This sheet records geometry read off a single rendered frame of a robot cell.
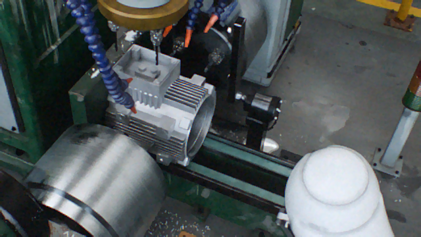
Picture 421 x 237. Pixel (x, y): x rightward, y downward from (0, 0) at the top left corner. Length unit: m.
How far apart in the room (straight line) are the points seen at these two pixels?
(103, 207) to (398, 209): 0.81
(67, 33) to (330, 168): 0.81
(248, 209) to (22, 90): 0.57
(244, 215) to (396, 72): 0.81
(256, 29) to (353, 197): 0.90
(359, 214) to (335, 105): 1.11
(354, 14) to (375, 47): 1.63
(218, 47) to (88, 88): 0.37
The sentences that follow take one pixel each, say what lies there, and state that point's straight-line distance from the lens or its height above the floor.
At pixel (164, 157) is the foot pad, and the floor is 0.98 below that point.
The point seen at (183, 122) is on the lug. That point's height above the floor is 1.09.
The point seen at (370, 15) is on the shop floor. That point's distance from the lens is 3.62.
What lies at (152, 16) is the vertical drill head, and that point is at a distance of 1.03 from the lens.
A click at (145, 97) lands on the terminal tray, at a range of 1.20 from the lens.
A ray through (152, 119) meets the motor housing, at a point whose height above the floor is 1.06.
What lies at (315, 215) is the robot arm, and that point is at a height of 1.45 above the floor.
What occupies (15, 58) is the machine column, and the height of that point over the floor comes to 1.22.
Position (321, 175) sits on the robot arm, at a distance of 0.59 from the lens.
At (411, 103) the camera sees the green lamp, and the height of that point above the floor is 1.05.
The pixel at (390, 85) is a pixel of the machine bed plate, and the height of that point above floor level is 0.80.
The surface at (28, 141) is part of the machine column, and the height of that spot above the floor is 0.96.
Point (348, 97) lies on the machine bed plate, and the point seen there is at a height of 0.80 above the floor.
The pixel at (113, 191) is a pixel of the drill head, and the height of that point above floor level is 1.14.
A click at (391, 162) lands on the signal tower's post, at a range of 1.55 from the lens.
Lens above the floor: 1.93
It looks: 46 degrees down
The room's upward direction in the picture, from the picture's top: 5 degrees clockwise
